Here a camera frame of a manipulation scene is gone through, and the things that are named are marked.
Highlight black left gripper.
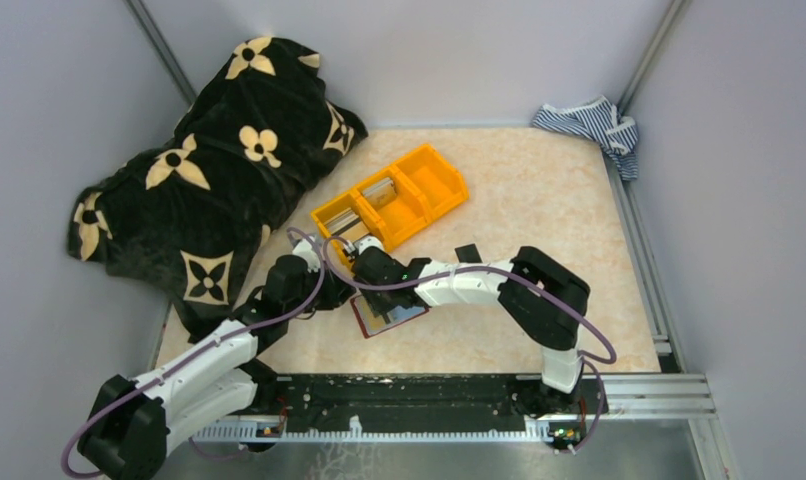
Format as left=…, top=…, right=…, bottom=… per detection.
left=285, top=259, right=356, bottom=319

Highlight red leather card holder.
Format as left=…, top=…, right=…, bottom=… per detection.
left=350, top=295, right=429, bottom=339

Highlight black card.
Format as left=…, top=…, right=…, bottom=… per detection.
left=454, top=243, right=483, bottom=264

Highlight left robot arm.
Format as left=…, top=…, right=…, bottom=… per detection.
left=62, top=234, right=354, bottom=479

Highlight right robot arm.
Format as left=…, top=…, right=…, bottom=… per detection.
left=352, top=245, right=591, bottom=412

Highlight cards in left bin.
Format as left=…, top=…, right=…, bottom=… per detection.
left=324, top=209, right=362, bottom=237

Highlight cards in bin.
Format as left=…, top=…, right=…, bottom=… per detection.
left=361, top=177, right=397, bottom=210
left=324, top=209, right=362, bottom=237

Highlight cards in middle bin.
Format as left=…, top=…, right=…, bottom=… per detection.
left=361, top=177, right=397, bottom=210

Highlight yellow plastic bin left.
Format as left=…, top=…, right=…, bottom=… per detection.
left=311, top=197, right=377, bottom=268

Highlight yellow plastic bin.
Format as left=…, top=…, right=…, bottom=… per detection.
left=354, top=166, right=434, bottom=251
left=311, top=197, right=377, bottom=268
left=393, top=143, right=469, bottom=219

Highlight yellow plastic bin middle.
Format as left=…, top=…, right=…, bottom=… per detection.
left=354, top=166, right=434, bottom=251

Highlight yellow plastic bin right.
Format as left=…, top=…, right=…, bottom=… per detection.
left=393, top=143, right=469, bottom=219

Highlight black floral blanket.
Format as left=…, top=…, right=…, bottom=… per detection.
left=66, top=36, right=368, bottom=338

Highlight blue white striped cloth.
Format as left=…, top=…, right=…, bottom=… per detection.
left=532, top=96, right=639, bottom=182

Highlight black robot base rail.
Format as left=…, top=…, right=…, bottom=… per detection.
left=243, top=374, right=609, bottom=434

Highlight aluminium frame rail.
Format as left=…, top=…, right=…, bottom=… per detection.
left=114, top=372, right=717, bottom=445

